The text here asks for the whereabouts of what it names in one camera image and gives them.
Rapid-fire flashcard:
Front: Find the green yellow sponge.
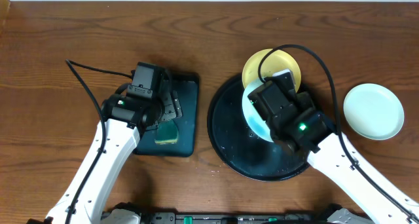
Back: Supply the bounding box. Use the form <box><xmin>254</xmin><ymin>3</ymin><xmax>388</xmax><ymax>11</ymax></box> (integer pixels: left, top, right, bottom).
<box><xmin>155</xmin><ymin>121</ymin><xmax>179</xmax><ymax>145</ymax></box>

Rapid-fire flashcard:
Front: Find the pale green plate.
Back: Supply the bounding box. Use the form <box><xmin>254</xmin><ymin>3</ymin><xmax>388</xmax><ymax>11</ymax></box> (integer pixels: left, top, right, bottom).
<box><xmin>343</xmin><ymin>83</ymin><xmax>405</xmax><ymax>140</ymax></box>
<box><xmin>242</xmin><ymin>79</ymin><xmax>273</xmax><ymax>142</ymax></box>

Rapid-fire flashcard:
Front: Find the yellow plate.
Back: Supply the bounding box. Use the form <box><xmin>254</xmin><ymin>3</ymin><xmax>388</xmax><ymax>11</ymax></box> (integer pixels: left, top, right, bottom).
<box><xmin>242</xmin><ymin>48</ymin><xmax>302</xmax><ymax>92</ymax></box>

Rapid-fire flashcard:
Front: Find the pale green plate front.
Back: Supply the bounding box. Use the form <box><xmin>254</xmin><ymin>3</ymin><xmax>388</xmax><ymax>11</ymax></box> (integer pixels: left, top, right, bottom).
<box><xmin>343</xmin><ymin>83</ymin><xmax>405</xmax><ymax>140</ymax></box>

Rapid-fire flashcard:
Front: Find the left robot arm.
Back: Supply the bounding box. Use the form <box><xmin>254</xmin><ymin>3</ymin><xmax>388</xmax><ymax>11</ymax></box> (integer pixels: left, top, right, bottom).
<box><xmin>44</xmin><ymin>86</ymin><xmax>181</xmax><ymax>224</ymax></box>

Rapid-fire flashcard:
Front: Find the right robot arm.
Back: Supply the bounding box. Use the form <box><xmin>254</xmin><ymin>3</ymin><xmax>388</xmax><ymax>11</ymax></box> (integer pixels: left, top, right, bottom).
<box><xmin>242</xmin><ymin>80</ymin><xmax>418</xmax><ymax>223</ymax></box>

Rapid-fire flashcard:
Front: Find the dark rectangular tray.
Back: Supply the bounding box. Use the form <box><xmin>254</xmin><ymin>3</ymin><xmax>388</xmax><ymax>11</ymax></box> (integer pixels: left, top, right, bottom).
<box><xmin>133</xmin><ymin>72</ymin><xmax>199</xmax><ymax>157</ymax></box>

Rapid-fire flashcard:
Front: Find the round black tray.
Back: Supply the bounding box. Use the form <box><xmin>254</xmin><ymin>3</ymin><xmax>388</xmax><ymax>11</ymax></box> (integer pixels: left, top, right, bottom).
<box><xmin>207</xmin><ymin>75</ymin><xmax>309</xmax><ymax>181</ymax></box>

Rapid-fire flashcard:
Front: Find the right black cable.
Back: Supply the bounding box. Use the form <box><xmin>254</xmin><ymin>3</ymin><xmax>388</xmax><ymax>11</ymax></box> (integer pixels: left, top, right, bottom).
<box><xmin>257</xmin><ymin>44</ymin><xmax>419</xmax><ymax>223</ymax></box>

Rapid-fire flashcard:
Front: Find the black cable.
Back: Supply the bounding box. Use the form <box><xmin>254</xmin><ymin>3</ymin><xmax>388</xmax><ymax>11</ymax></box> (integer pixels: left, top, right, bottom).
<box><xmin>64</xmin><ymin>59</ymin><xmax>135</xmax><ymax>224</ymax></box>
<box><xmin>257</xmin><ymin>44</ymin><xmax>419</xmax><ymax>223</ymax></box>

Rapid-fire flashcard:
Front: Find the left black cable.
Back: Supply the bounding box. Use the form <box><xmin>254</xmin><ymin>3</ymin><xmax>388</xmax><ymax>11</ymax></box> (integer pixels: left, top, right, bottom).
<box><xmin>64</xmin><ymin>59</ymin><xmax>135</xmax><ymax>224</ymax></box>

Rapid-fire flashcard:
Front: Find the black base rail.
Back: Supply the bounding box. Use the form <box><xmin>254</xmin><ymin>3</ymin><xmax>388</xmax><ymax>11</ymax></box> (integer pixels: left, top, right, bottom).
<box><xmin>101</xmin><ymin>208</ymin><xmax>372</xmax><ymax>224</ymax></box>

